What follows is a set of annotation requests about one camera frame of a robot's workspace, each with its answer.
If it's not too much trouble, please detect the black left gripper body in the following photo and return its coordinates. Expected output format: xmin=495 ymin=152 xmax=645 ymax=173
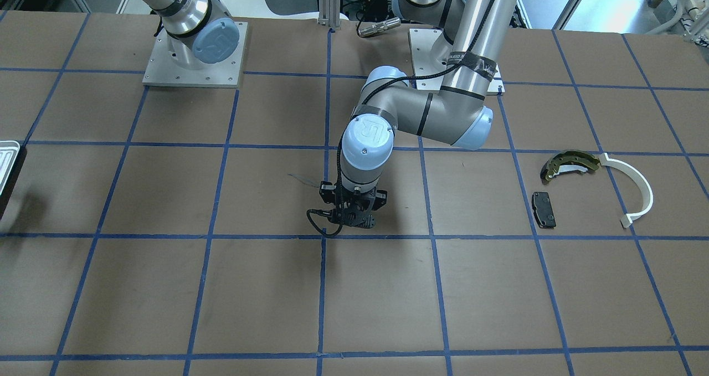
xmin=320 ymin=181 xmax=388 ymax=229

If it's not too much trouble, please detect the silver metal tray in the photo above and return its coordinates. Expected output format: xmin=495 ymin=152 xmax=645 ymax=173
xmin=0 ymin=140 xmax=21 ymax=194

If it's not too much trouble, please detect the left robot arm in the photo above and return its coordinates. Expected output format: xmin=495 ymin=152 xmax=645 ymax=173
xmin=306 ymin=0 xmax=517 ymax=229

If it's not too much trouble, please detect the olive brake shoe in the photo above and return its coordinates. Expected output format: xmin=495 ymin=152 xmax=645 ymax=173
xmin=540 ymin=150 xmax=601 ymax=183

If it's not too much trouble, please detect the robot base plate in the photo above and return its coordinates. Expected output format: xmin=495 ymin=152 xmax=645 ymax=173
xmin=142 ymin=20 xmax=249 ymax=89
xmin=408 ymin=28 xmax=506 ymax=95

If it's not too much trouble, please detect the black brake pad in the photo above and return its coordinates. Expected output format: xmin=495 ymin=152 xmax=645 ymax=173
xmin=531 ymin=191 xmax=557 ymax=229

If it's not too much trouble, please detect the aluminium frame post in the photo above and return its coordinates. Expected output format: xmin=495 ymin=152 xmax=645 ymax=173
xmin=317 ymin=0 xmax=340 ymax=31

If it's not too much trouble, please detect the white curved plastic bracket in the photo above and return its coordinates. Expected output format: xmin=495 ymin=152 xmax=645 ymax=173
xmin=599 ymin=152 xmax=654 ymax=228

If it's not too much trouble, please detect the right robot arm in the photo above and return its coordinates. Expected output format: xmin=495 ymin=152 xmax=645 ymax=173
xmin=143 ymin=0 xmax=240 ymax=64

